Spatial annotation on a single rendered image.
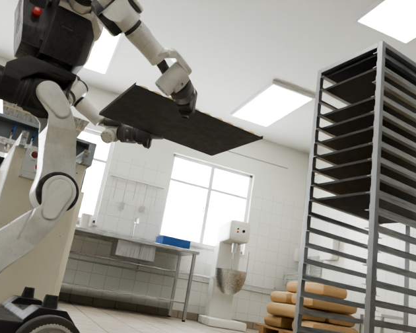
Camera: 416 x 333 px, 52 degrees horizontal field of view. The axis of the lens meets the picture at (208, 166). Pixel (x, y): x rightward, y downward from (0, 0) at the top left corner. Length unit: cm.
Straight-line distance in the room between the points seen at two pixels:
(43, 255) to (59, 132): 73
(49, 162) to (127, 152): 485
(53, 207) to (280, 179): 602
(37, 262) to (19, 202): 28
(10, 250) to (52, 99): 52
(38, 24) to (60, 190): 59
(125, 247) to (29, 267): 352
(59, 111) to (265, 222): 571
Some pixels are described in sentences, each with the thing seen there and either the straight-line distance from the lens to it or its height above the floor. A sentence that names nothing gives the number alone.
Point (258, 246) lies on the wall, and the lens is 693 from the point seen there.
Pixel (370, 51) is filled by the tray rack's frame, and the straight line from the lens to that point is 270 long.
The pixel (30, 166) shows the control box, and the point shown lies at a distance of 212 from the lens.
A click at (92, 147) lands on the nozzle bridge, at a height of 115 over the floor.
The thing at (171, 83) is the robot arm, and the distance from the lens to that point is 144.
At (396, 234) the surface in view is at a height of 78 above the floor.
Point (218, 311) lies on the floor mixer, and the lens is 609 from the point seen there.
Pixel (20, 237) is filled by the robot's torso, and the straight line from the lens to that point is 154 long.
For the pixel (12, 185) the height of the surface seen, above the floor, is 65.
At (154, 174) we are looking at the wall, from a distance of 643.
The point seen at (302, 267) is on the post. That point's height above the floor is 56.
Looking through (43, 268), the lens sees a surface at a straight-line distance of 213.
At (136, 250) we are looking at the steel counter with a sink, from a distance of 560.
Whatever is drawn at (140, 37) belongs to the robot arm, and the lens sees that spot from 139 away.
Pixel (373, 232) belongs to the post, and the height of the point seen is 74.
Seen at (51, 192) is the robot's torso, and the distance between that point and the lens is 152.
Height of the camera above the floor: 31
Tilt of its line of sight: 17 degrees up
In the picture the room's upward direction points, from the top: 10 degrees clockwise
